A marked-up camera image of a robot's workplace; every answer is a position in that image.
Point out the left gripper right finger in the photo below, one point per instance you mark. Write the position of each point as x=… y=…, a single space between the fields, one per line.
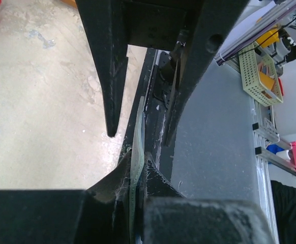
x=169 y=217

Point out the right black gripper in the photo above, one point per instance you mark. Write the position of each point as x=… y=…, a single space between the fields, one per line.
x=159 y=25

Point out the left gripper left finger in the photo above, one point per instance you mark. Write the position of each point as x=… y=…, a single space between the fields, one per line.
x=99 y=214

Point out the green leather card holder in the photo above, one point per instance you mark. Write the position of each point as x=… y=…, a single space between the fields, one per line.
x=137 y=163

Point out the cream perforated basket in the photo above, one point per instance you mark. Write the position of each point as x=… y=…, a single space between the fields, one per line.
x=259 y=76

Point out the person in black shirt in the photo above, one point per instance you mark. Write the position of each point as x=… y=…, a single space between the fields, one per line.
x=285 y=209

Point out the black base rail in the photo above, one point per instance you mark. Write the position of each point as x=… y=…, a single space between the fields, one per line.
x=157 y=94

